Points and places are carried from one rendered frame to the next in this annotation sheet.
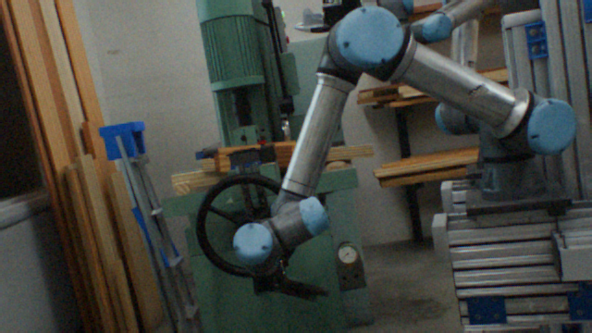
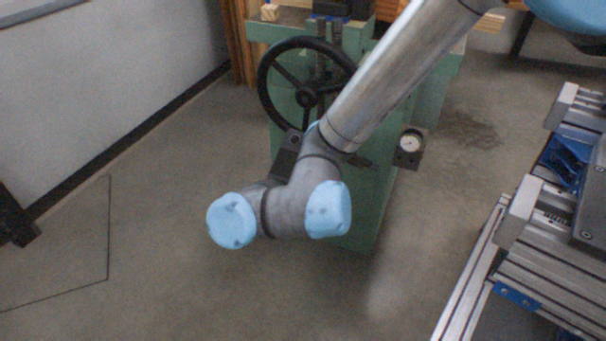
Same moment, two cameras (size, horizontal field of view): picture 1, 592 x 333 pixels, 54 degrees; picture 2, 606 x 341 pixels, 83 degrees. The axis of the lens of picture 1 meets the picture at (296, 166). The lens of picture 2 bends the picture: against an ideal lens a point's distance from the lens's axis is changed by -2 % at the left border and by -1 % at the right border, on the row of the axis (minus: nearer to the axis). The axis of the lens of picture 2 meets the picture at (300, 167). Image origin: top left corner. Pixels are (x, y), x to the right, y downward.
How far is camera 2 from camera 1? 0.86 m
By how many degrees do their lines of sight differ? 40
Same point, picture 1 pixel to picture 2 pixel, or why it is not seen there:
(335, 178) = not seen: hidden behind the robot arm
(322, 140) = (396, 87)
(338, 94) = (459, 16)
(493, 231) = (591, 261)
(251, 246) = (222, 234)
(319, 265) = (382, 134)
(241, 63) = not seen: outside the picture
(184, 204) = (266, 33)
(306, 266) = not seen: hidden behind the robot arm
